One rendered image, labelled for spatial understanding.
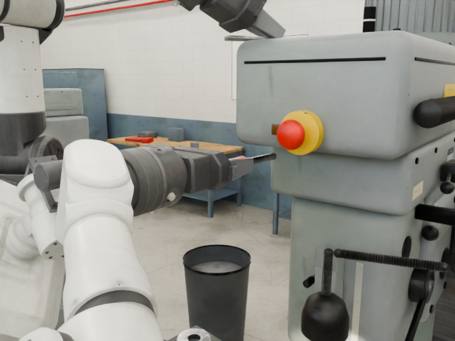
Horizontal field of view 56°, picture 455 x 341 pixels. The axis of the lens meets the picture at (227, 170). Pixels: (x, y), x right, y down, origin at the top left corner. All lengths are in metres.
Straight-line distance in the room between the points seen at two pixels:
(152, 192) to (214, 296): 2.34
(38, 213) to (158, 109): 6.72
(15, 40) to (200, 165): 0.39
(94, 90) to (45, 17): 7.21
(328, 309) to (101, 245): 0.39
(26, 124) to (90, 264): 0.48
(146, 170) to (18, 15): 0.38
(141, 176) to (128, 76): 7.30
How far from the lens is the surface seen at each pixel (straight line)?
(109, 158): 0.49
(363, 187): 0.68
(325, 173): 0.70
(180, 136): 6.56
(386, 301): 0.78
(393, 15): 0.96
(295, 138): 0.55
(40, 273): 0.68
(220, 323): 2.97
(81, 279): 0.36
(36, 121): 0.83
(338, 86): 0.58
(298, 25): 5.68
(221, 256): 3.21
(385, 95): 0.56
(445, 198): 0.98
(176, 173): 0.56
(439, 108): 0.57
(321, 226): 0.77
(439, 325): 1.29
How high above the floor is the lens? 1.83
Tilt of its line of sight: 12 degrees down
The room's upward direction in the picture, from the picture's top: straight up
